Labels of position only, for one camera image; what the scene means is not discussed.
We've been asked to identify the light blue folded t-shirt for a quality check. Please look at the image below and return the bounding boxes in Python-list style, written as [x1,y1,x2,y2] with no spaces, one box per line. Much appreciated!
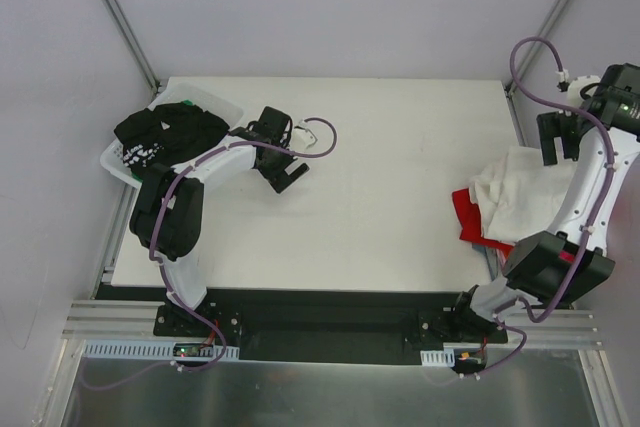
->
[472,244,506,280]

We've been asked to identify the white plastic laundry basket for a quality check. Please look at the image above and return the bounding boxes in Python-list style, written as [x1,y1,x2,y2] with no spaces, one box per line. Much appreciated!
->
[100,82,245,189]

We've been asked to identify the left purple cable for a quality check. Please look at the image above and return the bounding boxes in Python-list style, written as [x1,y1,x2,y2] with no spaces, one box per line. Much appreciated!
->
[79,116,339,390]

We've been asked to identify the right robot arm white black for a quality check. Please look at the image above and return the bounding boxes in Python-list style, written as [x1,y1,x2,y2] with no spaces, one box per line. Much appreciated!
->
[443,63,639,342]

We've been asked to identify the left aluminium frame post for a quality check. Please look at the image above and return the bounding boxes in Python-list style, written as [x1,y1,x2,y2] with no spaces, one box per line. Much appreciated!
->
[102,0,161,93]

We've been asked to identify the left grey cable duct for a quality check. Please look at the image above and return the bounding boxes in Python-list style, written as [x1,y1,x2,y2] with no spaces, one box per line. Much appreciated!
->
[83,340,240,362]

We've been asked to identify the right grey cable duct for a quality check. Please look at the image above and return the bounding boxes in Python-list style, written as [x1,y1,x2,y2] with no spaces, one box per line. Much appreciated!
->
[420,349,455,368]

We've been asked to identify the white floral print t-shirt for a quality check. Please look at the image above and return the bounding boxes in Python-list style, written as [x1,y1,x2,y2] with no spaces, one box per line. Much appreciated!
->
[469,147,576,244]

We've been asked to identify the red t-shirt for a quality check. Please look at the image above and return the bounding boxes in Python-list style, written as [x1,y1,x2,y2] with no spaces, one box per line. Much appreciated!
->
[451,188,513,257]

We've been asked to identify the purple cable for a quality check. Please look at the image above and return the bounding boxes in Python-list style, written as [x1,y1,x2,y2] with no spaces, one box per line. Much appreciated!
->
[79,116,339,390]
[424,36,619,387]

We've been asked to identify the aluminium frame post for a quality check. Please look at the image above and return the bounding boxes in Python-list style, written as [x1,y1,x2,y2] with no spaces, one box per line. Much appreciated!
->
[102,0,161,93]
[506,0,574,98]

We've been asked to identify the grey cable duct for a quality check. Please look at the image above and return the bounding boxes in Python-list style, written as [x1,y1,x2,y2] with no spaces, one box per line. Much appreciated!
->
[83,340,240,362]
[420,349,455,368]

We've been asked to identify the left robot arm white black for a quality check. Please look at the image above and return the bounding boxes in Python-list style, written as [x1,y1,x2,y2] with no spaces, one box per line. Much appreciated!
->
[129,107,317,336]

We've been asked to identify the right aluminium frame post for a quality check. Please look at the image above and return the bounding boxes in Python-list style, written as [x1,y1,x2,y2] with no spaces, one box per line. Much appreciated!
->
[506,0,574,98]

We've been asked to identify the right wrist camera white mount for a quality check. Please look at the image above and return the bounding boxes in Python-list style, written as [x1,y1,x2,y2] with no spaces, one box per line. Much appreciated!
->
[557,69,601,108]

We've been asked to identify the aluminium rail profile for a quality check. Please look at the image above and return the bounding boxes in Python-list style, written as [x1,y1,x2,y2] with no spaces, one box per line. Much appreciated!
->
[61,299,605,350]

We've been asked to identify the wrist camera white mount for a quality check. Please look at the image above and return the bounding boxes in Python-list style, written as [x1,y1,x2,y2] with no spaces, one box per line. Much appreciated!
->
[557,69,601,108]
[289,120,318,152]

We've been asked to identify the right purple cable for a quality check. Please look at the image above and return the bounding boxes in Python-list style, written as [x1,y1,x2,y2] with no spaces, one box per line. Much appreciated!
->
[424,36,619,387]

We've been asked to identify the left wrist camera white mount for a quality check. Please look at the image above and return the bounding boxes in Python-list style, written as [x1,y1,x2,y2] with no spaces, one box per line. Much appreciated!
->
[289,120,318,152]

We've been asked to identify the magenta t-shirt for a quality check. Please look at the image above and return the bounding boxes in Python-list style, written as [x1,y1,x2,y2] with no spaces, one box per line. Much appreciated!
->
[558,251,575,263]

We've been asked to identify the black printed t-shirt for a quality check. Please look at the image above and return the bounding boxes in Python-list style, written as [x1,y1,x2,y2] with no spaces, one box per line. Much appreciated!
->
[114,101,230,180]

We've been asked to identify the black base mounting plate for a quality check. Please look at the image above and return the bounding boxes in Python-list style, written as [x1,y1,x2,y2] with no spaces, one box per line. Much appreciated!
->
[153,289,507,365]

